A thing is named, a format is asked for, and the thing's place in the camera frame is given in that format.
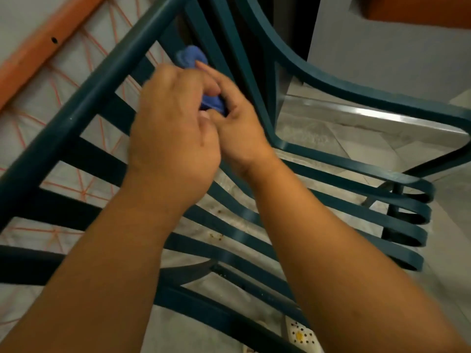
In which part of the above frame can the person's left hand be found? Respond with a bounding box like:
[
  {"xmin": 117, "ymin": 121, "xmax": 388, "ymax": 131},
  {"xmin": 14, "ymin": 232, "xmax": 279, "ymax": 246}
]
[{"xmin": 121, "ymin": 64, "xmax": 222, "ymax": 214}]

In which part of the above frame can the person's right hand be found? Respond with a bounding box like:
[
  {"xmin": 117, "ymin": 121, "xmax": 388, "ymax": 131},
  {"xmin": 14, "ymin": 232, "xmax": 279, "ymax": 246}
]
[{"xmin": 195, "ymin": 60, "xmax": 277, "ymax": 180}]

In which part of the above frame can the blue cleaning cloth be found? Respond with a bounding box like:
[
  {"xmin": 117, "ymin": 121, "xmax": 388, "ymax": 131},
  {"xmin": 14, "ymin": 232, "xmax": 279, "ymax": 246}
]
[{"xmin": 173, "ymin": 46, "xmax": 227, "ymax": 116}]

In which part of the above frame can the dark green metal chair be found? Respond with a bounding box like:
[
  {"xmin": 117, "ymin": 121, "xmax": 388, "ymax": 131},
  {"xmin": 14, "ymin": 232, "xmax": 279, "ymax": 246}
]
[{"xmin": 0, "ymin": 0, "xmax": 471, "ymax": 353}]

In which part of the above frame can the person's right forearm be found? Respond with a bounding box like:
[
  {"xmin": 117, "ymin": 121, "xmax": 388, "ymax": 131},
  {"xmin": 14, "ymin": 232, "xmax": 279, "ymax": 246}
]
[{"xmin": 244, "ymin": 152, "xmax": 471, "ymax": 353}]

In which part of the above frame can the metal floor edge strip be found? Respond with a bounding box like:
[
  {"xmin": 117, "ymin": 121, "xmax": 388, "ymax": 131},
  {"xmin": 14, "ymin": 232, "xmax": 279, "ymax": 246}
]
[{"xmin": 283, "ymin": 93, "xmax": 468, "ymax": 135}]

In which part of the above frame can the orange cushioned bench grey base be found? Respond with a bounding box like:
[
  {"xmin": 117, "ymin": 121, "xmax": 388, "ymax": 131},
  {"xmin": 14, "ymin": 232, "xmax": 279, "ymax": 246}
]
[{"xmin": 307, "ymin": 0, "xmax": 471, "ymax": 105}]

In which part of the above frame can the cream perforated clog shoe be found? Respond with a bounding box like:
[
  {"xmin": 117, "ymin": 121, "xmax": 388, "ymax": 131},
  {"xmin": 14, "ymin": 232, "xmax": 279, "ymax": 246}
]
[{"xmin": 285, "ymin": 316, "xmax": 324, "ymax": 353}]

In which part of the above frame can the orange lattice wall panel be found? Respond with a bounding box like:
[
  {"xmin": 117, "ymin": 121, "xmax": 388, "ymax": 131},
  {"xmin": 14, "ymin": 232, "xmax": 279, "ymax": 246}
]
[{"xmin": 0, "ymin": 0, "xmax": 192, "ymax": 328}]

